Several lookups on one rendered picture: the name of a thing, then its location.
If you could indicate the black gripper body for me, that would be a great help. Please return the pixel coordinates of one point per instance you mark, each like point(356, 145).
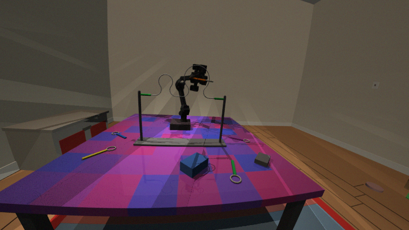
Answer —
point(196, 69)

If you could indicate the blue rectangular block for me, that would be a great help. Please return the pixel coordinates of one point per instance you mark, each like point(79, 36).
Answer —
point(193, 164)

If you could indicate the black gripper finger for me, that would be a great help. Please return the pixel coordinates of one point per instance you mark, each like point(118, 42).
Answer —
point(193, 80)
point(193, 74)

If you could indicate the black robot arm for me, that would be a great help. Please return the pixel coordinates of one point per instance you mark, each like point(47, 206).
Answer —
point(184, 110)

